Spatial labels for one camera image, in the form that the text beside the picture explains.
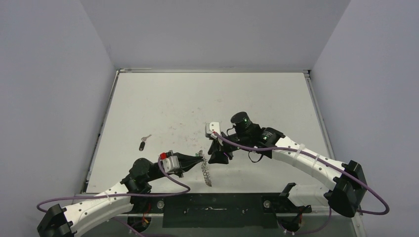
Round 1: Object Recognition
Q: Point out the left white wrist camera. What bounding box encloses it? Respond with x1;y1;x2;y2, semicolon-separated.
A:
159;150;180;174

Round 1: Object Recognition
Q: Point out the purple cable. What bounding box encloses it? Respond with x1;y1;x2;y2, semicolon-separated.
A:
212;131;390;216
36;155;192;213

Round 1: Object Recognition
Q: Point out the key with black head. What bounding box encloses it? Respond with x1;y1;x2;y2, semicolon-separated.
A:
139;134;152;151

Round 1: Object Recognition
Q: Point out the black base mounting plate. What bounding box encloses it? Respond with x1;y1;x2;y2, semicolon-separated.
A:
129;193;312;229

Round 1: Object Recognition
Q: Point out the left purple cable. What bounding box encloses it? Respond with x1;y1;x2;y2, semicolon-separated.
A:
36;155;192;213

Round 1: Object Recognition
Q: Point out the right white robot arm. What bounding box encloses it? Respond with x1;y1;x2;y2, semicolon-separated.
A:
205;112;367;218

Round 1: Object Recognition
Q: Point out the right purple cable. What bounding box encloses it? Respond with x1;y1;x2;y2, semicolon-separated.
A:
212;131;390;216

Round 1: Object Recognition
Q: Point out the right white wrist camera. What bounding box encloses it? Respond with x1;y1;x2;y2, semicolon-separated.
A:
205;122;221;140

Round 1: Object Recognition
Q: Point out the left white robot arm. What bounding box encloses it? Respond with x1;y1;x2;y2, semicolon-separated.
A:
37;151;205;237

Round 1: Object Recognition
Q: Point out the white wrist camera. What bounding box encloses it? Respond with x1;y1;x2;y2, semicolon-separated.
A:
205;122;221;140
159;150;180;174

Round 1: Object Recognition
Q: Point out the metal disc with keyrings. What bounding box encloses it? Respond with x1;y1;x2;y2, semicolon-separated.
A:
198;150;212;187

